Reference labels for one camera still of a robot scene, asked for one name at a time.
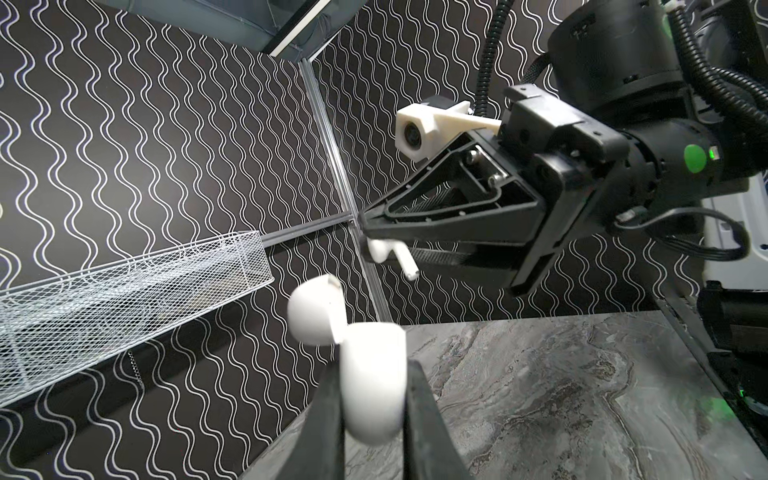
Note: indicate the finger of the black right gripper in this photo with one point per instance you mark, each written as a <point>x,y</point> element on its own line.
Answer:
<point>485,265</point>
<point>470,193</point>

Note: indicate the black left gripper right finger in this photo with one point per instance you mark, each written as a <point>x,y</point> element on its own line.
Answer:
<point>428,451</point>

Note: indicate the white wire mesh basket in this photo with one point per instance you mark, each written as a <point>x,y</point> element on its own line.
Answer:
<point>54,328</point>

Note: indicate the aluminium corner frame post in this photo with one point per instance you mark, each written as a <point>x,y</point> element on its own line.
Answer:
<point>344,189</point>

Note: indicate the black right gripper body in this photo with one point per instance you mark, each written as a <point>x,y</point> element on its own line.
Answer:
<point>565,156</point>

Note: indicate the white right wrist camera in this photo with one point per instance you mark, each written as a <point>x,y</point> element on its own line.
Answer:
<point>423,130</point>

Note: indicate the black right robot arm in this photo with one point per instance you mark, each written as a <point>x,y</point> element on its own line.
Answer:
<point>630,124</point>

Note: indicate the white round disc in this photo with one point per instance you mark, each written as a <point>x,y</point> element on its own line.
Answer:
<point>373,358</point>

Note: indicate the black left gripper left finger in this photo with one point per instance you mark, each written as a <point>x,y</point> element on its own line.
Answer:
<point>319,452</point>

